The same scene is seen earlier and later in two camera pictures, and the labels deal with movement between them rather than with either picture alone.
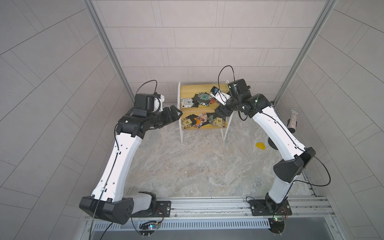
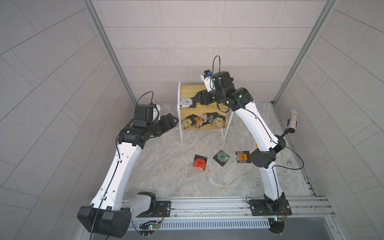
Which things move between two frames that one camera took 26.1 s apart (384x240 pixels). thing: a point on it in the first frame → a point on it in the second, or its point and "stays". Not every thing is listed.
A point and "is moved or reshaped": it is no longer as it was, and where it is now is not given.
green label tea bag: (204, 99) is moved or reshaped
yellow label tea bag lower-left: (186, 123) stays
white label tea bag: (186, 103) stays
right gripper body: (233, 104) → (216, 95)
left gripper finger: (169, 119) → (165, 126)
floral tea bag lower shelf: (204, 117) stays
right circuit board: (277, 225) stays
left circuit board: (148, 228) stays
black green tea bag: (194, 101) stays
